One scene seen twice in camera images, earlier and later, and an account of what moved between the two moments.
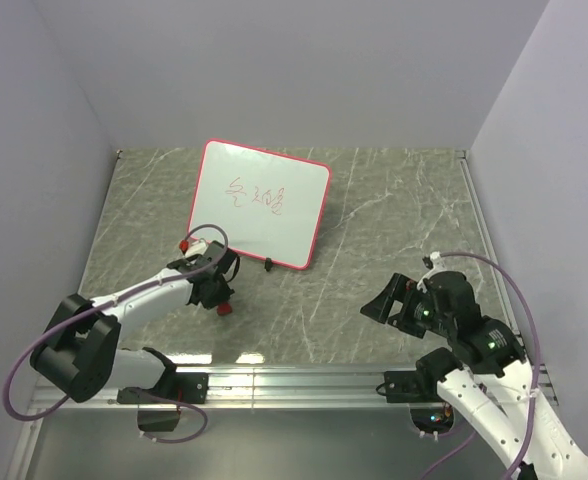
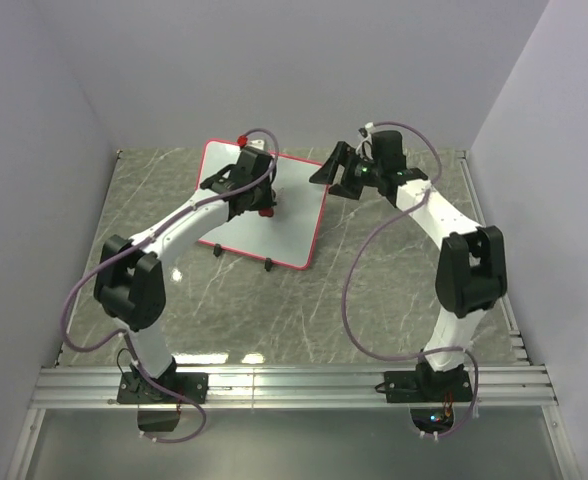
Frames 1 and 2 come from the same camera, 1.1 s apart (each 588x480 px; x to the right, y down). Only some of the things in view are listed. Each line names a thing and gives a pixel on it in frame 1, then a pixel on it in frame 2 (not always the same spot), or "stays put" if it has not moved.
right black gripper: (402, 288) to (326, 174)
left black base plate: (183, 387) stays put
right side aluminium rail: (488, 237) stays put
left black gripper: (221, 296) to (268, 201)
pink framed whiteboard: (265, 204) stays put
